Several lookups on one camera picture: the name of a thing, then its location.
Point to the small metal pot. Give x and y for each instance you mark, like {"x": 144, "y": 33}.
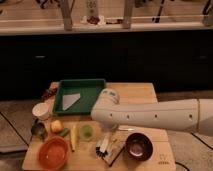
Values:
{"x": 38, "y": 129}

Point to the grey folded cloth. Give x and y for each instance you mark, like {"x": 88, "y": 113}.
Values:
{"x": 69, "y": 100}

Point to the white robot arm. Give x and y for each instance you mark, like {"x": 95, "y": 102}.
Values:
{"x": 189, "y": 115}

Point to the green cucumber toy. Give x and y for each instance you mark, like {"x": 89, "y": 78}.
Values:
{"x": 64, "y": 132}

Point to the yellow banana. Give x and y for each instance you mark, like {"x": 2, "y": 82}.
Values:
{"x": 73, "y": 137}

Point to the metal fork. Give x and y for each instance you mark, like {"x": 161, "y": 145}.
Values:
{"x": 125, "y": 129}

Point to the green plastic tray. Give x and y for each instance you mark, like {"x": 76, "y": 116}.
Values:
{"x": 89, "y": 89}

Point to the wooden black rectangular block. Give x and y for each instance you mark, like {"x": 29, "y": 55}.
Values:
{"x": 113, "y": 150}

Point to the green plastic cup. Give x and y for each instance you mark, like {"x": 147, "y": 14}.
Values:
{"x": 86, "y": 132}

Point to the yellow red apple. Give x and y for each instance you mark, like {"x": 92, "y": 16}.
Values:
{"x": 56, "y": 126}

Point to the orange plastic bowl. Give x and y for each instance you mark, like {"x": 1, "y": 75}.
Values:
{"x": 53, "y": 154}

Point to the dark brown object at table edge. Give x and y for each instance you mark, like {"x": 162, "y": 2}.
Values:
{"x": 49, "y": 93}

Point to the dark purple bowl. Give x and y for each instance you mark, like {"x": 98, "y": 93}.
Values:
{"x": 139, "y": 147}

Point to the white paper cup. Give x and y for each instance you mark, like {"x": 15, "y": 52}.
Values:
{"x": 41, "y": 111}

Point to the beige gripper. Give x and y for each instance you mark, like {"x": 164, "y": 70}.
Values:
{"x": 109, "y": 128}

